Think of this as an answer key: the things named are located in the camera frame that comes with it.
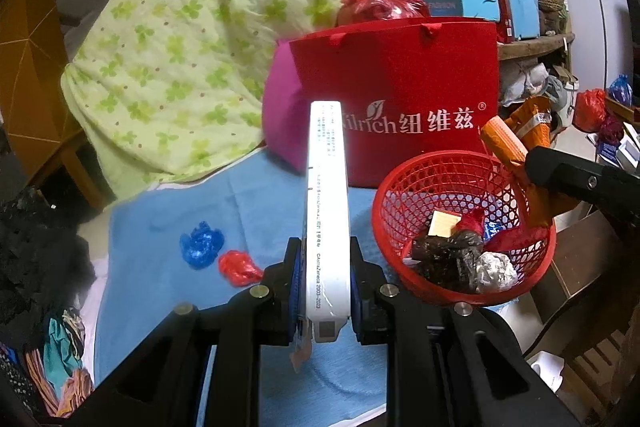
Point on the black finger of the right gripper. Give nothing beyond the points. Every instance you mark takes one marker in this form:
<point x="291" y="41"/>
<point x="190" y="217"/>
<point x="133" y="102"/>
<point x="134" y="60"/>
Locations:
<point x="612" y="190"/>

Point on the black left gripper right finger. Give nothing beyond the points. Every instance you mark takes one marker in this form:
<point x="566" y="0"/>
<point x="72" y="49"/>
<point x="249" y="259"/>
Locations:
<point x="428" y="378"/>

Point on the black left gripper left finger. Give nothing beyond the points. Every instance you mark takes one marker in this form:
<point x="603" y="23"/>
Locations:
<point x="221" y="347"/>

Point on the small white orange wrapper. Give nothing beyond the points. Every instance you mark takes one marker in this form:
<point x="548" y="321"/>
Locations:
<point x="302" y="342"/>

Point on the red plastic bag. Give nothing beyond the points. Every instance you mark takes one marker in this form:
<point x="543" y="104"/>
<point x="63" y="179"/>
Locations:
<point x="239" y="269"/>
<point x="363" y="11"/>
<point x="590" y="110"/>

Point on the long white box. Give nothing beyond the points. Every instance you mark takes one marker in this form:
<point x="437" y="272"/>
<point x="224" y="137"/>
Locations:
<point x="327" y="249"/>

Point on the orange paper package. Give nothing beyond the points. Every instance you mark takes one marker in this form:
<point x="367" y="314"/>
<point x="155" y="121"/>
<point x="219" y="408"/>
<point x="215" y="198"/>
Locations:
<point x="506" y="146"/>

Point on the blue white small box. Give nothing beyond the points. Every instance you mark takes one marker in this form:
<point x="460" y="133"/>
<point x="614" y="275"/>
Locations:
<point x="491" y="229"/>

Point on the blue plastic bag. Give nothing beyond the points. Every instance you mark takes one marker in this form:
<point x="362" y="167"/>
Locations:
<point x="200" y="247"/>

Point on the black plastic garbage bag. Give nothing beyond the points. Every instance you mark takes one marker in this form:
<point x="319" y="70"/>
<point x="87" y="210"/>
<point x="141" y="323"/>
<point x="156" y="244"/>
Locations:
<point x="449" y="262"/>

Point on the red fabric ribbon bundle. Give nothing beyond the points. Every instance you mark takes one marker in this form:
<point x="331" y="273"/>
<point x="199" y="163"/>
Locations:
<point x="505" y="239"/>

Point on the yellow white small box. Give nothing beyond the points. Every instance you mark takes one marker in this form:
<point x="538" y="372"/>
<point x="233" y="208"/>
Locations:
<point x="443" y="223"/>

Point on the red plastic bag on floor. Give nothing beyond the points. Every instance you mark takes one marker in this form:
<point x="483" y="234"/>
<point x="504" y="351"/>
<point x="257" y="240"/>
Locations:
<point x="590" y="110"/>

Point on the red plastic mesh basket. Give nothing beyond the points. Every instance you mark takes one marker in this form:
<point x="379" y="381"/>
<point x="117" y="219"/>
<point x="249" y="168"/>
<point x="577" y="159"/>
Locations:
<point x="458" y="181"/>

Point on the light blue towel blanket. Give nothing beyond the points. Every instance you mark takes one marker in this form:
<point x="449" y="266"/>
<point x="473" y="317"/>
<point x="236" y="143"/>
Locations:
<point x="258" y="206"/>

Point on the red Nilrich paper bag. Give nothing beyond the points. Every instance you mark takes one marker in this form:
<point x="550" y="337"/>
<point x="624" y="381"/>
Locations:
<point x="406" y="87"/>

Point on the magenta pillow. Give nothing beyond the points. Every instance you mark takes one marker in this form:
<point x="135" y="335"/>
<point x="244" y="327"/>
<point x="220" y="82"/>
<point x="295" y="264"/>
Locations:
<point x="285" y="110"/>

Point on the teal and striped clothes pile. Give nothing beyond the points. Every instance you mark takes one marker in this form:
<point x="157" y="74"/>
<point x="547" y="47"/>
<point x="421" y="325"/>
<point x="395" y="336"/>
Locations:
<point x="52" y="382"/>

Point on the black fuzzy garment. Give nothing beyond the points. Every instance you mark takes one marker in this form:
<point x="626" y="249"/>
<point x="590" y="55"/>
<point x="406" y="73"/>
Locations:
<point x="45" y="268"/>

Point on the green clover patterned quilt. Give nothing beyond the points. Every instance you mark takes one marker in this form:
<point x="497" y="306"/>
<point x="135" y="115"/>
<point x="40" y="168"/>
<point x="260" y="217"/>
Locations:
<point x="171" y="90"/>

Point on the red plastic bag behind tote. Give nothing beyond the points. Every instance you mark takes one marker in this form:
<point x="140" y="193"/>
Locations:
<point x="363" y="11"/>

